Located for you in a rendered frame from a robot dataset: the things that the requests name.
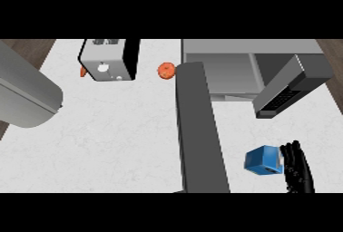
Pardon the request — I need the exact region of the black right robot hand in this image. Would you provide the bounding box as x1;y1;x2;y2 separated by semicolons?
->
278;140;317;194

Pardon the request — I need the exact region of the blue milk carton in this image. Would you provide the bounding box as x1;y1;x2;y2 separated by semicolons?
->
243;145;286;176

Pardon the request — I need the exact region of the grey microwave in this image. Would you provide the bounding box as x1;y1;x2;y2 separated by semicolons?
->
181;39;336;120

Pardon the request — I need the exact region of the orange round fruit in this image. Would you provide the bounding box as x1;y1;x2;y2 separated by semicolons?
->
157;62;178;81

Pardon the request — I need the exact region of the silver toaster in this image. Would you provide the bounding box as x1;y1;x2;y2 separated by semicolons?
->
79;39;142;82

